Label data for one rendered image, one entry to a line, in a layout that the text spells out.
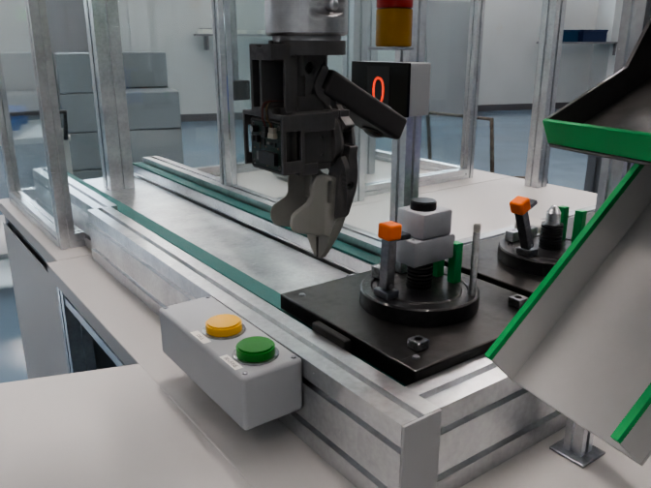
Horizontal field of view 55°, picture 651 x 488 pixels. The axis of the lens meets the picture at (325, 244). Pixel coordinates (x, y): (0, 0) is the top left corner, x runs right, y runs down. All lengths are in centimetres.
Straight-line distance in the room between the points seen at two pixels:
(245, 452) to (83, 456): 17
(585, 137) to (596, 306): 15
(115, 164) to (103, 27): 32
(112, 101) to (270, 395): 111
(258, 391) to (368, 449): 12
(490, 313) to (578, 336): 20
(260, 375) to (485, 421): 22
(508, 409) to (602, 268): 17
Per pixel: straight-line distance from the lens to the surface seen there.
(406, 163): 94
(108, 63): 162
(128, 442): 73
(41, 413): 81
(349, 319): 71
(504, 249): 91
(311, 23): 57
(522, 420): 69
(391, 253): 70
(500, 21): 1314
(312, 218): 60
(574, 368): 55
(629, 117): 54
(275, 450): 69
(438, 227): 72
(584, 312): 58
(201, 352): 69
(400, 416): 56
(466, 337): 68
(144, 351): 91
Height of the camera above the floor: 126
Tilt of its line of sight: 18 degrees down
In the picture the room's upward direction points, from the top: straight up
